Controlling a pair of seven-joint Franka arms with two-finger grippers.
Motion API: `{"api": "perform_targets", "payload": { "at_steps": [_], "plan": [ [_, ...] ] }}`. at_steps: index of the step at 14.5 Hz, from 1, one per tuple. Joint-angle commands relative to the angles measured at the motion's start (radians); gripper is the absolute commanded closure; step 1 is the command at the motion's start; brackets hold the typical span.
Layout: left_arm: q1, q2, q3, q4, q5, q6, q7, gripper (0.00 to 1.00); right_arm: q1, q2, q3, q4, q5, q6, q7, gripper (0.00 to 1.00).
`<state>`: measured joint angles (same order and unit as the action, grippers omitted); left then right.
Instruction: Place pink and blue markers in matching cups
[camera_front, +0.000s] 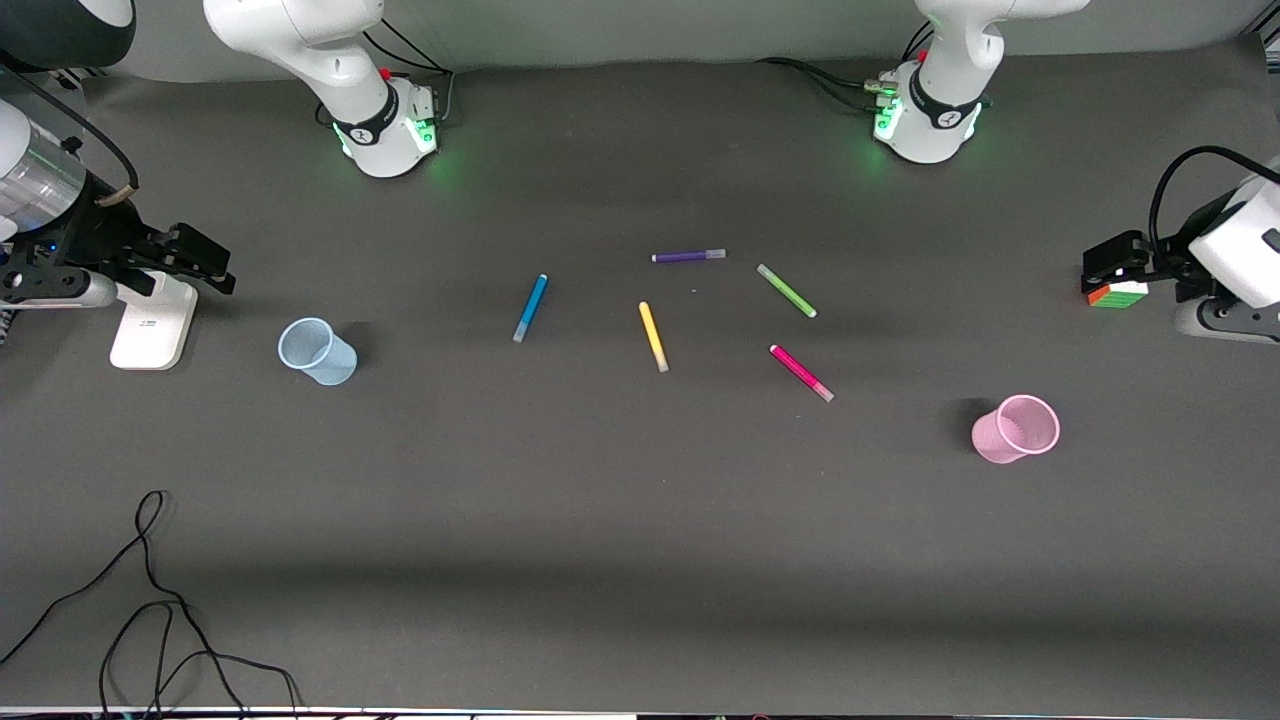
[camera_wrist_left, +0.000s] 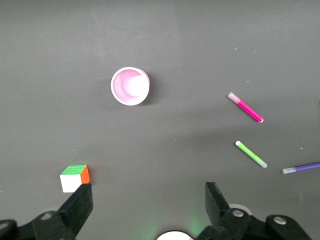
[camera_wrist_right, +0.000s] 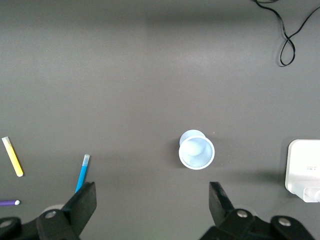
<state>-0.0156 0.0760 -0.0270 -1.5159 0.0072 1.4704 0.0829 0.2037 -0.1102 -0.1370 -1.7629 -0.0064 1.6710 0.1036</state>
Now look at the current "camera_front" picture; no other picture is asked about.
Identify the pink marker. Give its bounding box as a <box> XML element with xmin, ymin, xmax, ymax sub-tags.
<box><xmin>768</xmin><ymin>344</ymin><xmax>835</xmax><ymax>404</ymax></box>

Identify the blue marker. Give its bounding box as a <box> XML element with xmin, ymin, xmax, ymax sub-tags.
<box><xmin>513</xmin><ymin>274</ymin><xmax>549</xmax><ymax>344</ymax></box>

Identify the white rectangular block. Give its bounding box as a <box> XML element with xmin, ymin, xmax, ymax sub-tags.
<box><xmin>109</xmin><ymin>270</ymin><xmax>199</xmax><ymax>372</ymax></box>

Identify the translucent blue plastic cup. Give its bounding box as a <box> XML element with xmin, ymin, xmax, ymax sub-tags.
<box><xmin>277</xmin><ymin>317</ymin><xmax>359</xmax><ymax>387</ymax></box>

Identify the translucent pink plastic cup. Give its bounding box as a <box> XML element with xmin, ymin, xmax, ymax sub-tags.
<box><xmin>971</xmin><ymin>394</ymin><xmax>1062</xmax><ymax>466</ymax></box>

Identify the green marker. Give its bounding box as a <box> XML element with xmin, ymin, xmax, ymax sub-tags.
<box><xmin>756</xmin><ymin>263</ymin><xmax>819</xmax><ymax>320</ymax></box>

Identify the yellow marker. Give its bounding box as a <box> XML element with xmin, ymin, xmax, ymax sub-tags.
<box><xmin>638</xmin><ymin>301</ymin><xmax>670</xmax><ymax>374</ymax></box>

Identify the black right arm base cable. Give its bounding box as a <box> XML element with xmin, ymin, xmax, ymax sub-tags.
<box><xmin>362</xmin><ymin>18</ymin><xmax>457</xmax><ymax>126</ymax></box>

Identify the black arm base cable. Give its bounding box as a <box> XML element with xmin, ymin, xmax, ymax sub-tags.
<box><xmin>362</xmin><ymin>18</ymin><xmax>457</xmax><ymax>126</ymax></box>
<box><xmin>755</xmin><ymin>20</ymin><xmax>936</xmax><ymax>113</ymax></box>

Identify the thin black table cable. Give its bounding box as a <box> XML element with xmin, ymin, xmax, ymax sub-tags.
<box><xmin>98</xmin><ymin>600</ymin><xmax>303</xmax><ymax>719</ymax></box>
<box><xmin>0</xmin><ymin>490</ymin><xmax>246</xmax><ymax>719</ymax></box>

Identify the black left arm base cable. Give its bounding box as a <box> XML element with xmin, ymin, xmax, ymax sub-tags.
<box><xmin>755</xmin><ymin>20</ymin><xmax>936</xmax><ymax>113</ymax></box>

